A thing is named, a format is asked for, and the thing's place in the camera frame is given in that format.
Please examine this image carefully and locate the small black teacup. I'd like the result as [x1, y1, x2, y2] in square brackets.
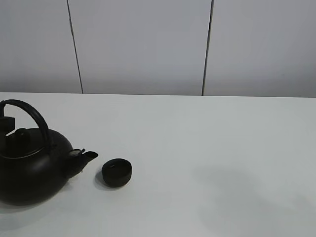
[101, 158, 132, 188]

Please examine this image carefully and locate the black round teapot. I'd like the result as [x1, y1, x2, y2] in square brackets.
[0, 99, 98, 205]

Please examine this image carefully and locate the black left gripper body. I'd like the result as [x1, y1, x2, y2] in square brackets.
[0, 117, 15, 137]

